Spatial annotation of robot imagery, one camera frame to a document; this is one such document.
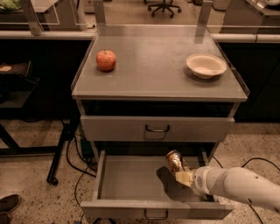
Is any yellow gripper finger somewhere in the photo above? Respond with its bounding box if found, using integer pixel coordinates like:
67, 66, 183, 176
175, 171, 194, 187

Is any crushed orange soda can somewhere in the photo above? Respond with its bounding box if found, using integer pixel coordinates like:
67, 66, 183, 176
165, 150, 190, 174

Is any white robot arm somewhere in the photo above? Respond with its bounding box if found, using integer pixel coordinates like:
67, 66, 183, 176
175, 166, 280, 213

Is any open middle grey drawer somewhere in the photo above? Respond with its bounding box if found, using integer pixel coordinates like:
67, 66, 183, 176
80, 151, 233, 221

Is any grey drawer cabinet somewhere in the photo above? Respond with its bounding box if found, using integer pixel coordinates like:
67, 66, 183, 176
70, 24, 250, 224

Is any closed upper grey drawer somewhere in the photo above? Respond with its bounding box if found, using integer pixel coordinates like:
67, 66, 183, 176
80, 115, 235, 143

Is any red apple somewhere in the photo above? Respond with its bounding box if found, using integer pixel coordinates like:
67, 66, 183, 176
95, 49, 116, 72

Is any black office chair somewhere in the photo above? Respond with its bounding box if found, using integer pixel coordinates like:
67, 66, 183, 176
147, 0, 182, 18

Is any brown shoe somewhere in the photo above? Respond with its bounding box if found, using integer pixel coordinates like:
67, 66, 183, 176
0, 194, 21, 212

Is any black floor cable right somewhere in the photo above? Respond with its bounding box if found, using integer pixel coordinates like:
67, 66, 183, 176
213, 156, 280, 224

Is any black floor cable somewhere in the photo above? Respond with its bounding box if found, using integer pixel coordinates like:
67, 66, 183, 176
213, 156, 280, 224
65, 134, 98, 224

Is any black floor cable left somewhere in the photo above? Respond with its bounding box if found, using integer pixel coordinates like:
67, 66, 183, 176
65, 134, 98, 224

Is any black table frame left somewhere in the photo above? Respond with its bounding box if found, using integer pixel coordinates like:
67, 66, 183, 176
0, 60, 80, 186

